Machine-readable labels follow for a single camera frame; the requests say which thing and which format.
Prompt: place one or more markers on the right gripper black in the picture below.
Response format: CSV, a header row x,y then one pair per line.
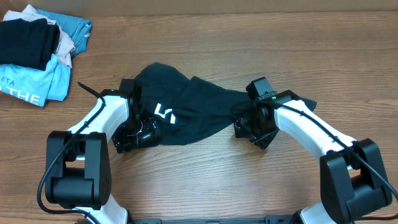
x,y
257,134

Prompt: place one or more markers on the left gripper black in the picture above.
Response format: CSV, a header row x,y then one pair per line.
x,y
151,128

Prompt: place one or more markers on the dark teal t-shirt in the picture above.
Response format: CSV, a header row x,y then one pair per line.
x,y
187,110

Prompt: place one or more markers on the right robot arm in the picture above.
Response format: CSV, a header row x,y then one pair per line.
x,y
353,180

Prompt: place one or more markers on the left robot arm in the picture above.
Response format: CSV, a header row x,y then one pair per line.
x,y
78,177

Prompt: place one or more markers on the light blue printed t-shirt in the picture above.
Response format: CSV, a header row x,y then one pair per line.
x,y
36,86

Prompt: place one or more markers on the folded black garment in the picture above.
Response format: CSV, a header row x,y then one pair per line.
x,y
28,44

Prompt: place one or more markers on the folded beige garment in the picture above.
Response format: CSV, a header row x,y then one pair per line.
x,y
65,44

